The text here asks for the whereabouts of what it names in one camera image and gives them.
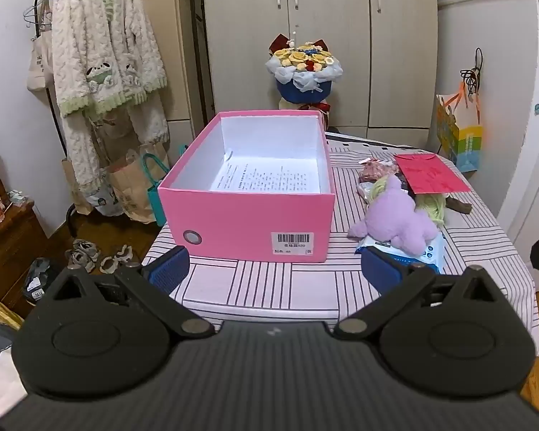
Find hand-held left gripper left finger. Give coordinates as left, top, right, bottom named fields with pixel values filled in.
left=45, top=245, right=216, bottom=339

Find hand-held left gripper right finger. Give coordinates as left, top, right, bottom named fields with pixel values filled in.
left=335, top=248, right=500, bottom=339

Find purple plush toy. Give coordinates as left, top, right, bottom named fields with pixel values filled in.
left=347, top=175, right=440, bottom=252

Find pink cardboard box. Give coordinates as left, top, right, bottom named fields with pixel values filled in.
left=157, top=110, right=336, bottom=263

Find blue white wet wipes packet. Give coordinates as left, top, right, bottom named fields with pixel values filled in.
left=355, top=231, right=447, bottom=274

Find teal shopping bag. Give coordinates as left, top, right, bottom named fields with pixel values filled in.
left=142, top=144, right=189, bottom=227

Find brown paper bag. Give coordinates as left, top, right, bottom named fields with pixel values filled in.
left=105, top=150, right=158, bottom=225
left=62, top=157, right=93, bottom=215

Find pink yarn ball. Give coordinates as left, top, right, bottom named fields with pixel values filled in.
left=359, top=158, right=402, bottom=185

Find striped tablecloth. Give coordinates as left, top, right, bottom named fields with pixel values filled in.
left=141, top=132, right=539, bottom=360

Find red envelope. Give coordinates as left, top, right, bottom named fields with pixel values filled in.
left=394, top=153, right=472, bottom=196

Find black bag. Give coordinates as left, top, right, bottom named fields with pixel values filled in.
left=23, top=257, right=64, bottom=302

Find printed paper sheet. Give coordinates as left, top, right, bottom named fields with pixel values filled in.
left=209, top=160, right=322, bottom=194

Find colourful striped gift bag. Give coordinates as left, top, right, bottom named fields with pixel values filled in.
left=436, top=78, right=483, bottom=173

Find fluffy white pants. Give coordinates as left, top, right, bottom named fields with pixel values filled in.
left=63, top=94, right=170, bottom=194

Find wooden side table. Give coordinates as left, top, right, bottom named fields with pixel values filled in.
left=0, top=200, right=50, bottom=319

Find white refrigerator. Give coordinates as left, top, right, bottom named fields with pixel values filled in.
left=436, top=0, right=539, bottom=256

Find black clothes rack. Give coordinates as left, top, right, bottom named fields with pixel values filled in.
left=33, top=0, right=79, bottom=238

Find flower bouquet blue wrap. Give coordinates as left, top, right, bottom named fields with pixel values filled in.
left=265, top=31, right=344, bottom=129

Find beige wardrobe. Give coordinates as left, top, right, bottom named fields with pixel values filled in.
left=189, top=0, right=438, bottom=140

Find cream tote bag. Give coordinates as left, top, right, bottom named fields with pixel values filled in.
left=26, top=0, right=57, bottom=95

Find fluffy white green cardigan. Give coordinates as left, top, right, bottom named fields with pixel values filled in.
left=51, top=0, right=168, bottom=117

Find black hair ties on hook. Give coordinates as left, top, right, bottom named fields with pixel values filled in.
left=460, top=48, right=483, bottom=95

